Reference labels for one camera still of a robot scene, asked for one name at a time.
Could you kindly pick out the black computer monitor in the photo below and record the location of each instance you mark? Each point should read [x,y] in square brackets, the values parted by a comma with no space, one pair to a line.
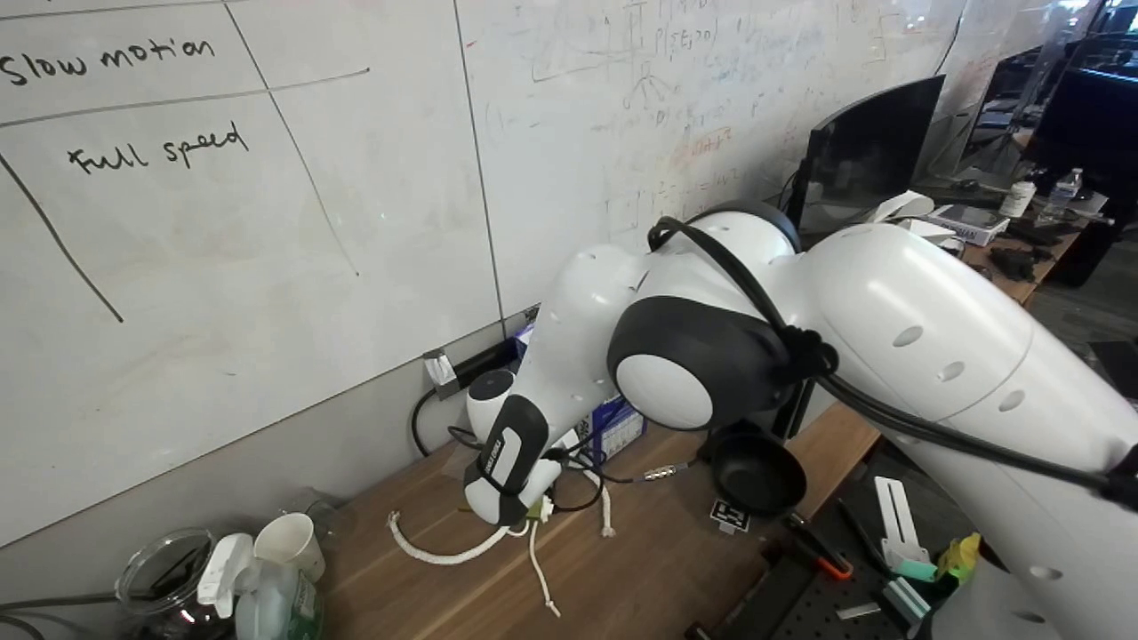
[860,158]

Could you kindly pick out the clear glass jar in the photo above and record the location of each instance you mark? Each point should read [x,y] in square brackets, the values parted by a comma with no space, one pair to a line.
[162,578]

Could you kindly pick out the black power strip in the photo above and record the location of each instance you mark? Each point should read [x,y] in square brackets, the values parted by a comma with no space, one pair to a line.
[456,375]

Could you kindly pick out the blue cardboard box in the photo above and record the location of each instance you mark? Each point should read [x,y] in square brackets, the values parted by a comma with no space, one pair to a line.
[610,421]

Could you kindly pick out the black frying pan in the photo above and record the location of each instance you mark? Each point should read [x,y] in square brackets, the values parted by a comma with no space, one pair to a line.
[753,470]

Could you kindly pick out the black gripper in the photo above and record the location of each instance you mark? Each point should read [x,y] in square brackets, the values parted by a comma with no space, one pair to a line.
[514,469]

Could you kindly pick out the black clamp orange handle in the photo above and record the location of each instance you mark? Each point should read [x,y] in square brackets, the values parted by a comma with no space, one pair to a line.
[826,555]

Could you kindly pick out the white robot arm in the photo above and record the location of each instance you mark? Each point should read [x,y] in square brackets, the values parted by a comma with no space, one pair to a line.
[726,313]

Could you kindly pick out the white paper cup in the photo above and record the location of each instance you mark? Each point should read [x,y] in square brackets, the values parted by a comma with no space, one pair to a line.
[293,542]

